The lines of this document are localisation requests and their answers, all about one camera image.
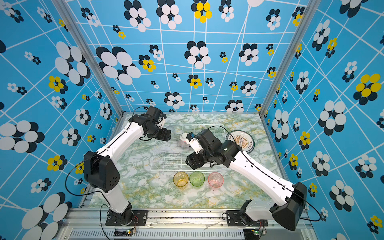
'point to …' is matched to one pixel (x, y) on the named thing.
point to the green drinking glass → (197, 178)
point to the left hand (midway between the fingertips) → (165, 135)
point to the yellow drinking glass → (180, 179)
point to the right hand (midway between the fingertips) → (192, 158)
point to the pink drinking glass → (215, 180)
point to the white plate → (242, 138)
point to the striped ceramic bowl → (183, 141)
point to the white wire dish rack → (170, 155)
